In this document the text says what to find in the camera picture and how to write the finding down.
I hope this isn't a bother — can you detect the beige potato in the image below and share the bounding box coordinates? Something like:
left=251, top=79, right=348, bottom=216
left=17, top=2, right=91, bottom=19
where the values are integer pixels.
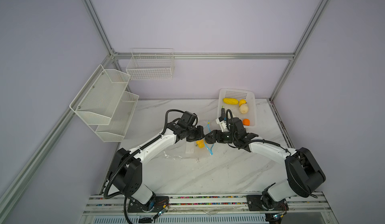
left=239, top=103, right=249, bottom=114

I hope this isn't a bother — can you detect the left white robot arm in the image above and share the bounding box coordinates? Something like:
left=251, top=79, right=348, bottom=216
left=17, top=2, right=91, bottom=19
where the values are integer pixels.
left=103, top=121, right=205, bottom=210

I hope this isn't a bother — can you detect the white plastic food basket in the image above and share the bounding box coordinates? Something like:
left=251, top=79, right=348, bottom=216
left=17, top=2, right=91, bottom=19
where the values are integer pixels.
left=217, top=88, right=257, bottom=127

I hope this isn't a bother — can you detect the white mesh two-tier shelf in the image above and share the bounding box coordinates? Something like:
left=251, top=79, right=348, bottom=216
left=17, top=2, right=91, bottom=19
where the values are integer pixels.
left=69, top=65, right=139, bottom=142

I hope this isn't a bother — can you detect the white wire wall basket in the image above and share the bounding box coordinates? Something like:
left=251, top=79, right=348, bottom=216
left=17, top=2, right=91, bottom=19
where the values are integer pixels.
left=126, top=48, right=175, bottom=80

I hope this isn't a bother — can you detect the yellow orange fruit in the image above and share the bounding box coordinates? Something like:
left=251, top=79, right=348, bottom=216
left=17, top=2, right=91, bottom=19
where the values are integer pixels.
left=196, top=139, right=205, bottom=148

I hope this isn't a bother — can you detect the aluminium front rail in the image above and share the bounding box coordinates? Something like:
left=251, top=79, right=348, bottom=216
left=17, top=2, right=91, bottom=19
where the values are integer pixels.
left=80, top=193, right=338, bottom=224

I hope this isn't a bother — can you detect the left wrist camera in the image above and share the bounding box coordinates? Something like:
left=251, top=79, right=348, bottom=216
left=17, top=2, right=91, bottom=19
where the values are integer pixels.
left=180, top=111, right=198, bottom=126

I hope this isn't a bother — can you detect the orange tangerine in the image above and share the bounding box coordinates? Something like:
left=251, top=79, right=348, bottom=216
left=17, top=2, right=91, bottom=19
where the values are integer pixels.
left=243, top=119, right=250, bottom=126

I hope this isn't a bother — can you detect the left black corrugated cable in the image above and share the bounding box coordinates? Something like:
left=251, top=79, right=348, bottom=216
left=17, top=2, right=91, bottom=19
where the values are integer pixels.
left=103, top=109, right=185, bottom=224

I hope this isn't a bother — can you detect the yellow corn cob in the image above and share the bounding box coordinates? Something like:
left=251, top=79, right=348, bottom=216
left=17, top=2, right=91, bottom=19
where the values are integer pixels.
left=223, top=98, right=239, bottom=105

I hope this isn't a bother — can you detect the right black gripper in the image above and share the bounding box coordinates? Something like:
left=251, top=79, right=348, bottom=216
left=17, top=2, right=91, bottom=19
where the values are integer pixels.
left=205, top=130, right=237, bottom=144

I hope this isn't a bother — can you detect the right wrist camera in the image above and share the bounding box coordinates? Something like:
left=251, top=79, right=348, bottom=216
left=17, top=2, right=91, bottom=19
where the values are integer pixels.
left=216, top=117, right=229, bottom=132

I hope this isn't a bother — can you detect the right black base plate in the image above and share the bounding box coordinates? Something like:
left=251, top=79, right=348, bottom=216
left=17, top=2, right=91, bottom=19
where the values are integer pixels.
left=246, top=195, right=288, bottom=211

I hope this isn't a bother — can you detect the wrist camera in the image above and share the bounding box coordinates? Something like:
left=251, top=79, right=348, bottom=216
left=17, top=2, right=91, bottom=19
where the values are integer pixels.
left=180, top=111, right=198, bottom=126
left=216, top=117, right=229, bottom=132

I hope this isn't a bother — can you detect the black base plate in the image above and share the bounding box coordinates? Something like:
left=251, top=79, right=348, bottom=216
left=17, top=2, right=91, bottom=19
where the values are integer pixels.
left=126, top=196, right=169, bottom=213
left=246, top=195, right=288, bottom=211

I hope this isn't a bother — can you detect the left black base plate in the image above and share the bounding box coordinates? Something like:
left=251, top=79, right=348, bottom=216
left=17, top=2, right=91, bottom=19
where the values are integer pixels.
left=126, top=196, right=169, bottom=213

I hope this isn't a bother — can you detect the aluminium frame back bar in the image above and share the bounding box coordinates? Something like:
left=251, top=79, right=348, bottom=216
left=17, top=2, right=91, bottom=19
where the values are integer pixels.
left=114, top=53, right=295, bottom=60

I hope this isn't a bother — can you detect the clear zip top bag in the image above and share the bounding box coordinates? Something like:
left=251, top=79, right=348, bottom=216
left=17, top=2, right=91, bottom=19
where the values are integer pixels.
left=162, top=140, right=214, bottom=160

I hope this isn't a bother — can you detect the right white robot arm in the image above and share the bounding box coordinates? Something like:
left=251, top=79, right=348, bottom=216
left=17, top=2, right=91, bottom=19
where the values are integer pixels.
left=205, top=118, right=326, bottom=209

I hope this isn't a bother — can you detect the yellow lemon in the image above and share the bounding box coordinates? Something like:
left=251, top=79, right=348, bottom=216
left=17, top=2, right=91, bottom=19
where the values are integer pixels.
left=239, top=100, right=247, bottom=107

